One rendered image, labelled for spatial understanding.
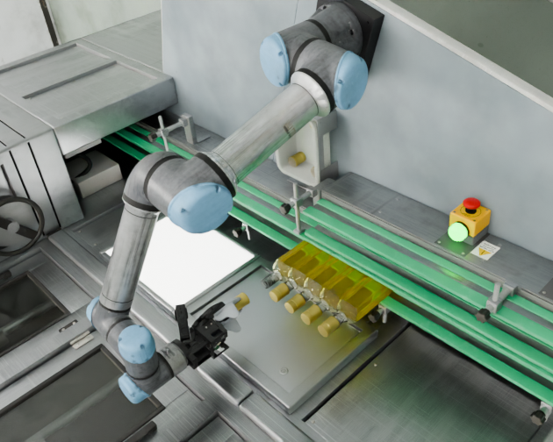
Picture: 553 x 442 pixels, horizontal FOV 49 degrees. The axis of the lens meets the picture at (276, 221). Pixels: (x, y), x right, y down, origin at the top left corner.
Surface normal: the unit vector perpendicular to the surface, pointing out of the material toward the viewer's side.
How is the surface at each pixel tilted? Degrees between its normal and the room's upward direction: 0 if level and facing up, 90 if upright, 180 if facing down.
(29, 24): 90
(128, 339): 90
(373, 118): 0
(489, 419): 90
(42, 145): 90
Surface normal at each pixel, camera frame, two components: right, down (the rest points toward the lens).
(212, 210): 0.56, 0.56
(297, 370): -0.09, -0.80
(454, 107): -0.72, 0.47
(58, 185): 0.69, 0.39
